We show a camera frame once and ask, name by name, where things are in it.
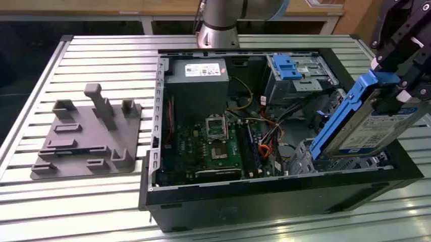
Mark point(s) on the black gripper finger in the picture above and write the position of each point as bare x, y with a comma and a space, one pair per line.
396, 45
420, 75

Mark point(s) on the hard disk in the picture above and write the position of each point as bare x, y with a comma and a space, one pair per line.
370, 131

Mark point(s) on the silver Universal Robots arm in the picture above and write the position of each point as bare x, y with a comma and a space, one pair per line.
219, 32

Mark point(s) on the metal disk bay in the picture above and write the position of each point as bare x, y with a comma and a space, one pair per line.
300, 161

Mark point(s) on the brown wooden panel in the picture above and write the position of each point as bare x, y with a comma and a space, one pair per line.
356, 17

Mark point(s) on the blue drive cage latch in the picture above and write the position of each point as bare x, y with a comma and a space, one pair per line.
285, 66

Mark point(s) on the metal drive cage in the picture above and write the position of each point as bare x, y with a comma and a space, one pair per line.
285, 88

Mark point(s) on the grey power supply unit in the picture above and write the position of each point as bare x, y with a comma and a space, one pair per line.
199, 90

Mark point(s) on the CPU socket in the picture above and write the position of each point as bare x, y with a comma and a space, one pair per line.
219, 152

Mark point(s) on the black open PC case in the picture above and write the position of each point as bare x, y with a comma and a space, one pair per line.
269, 204

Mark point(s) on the black graphics card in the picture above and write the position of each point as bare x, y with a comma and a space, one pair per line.
219, 174

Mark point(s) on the green motherboard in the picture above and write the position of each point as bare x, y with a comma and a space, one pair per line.
188, 143

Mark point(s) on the wooden workbench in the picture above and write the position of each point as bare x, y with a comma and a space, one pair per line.
100, 7

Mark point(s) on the grey plastic parts rack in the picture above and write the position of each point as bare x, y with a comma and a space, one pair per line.
87, 141

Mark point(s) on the white metal bench frame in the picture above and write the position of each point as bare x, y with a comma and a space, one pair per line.
148, 22

